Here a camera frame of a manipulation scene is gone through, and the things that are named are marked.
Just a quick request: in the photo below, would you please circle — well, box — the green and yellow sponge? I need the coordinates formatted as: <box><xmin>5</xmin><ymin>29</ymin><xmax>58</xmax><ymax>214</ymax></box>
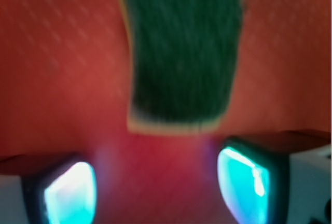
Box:
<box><xmin>119</xmin><ymin>0</ymin><xmax>245</xmax><ymax>135</ymax></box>

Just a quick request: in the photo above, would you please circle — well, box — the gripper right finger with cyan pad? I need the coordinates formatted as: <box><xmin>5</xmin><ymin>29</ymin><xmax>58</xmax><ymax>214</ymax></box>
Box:
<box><xmin>217</xmin><ymin>130</ymin><xmax>331</xmax><ymax>223</ymax></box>

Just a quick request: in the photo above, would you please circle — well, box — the red plastic tray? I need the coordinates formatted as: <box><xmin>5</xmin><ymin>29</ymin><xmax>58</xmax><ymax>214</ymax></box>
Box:
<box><xmin>1</xmin><ymin>0</ymin><xmax>331</xmax><ymax>223</ymax></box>

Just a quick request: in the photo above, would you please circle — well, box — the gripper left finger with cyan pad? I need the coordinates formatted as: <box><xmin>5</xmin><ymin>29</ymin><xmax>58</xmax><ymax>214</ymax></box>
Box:
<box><xmin>1</xmin><ymin>152</ymin><xmax>98</xmax><ymax>223</ymax></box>

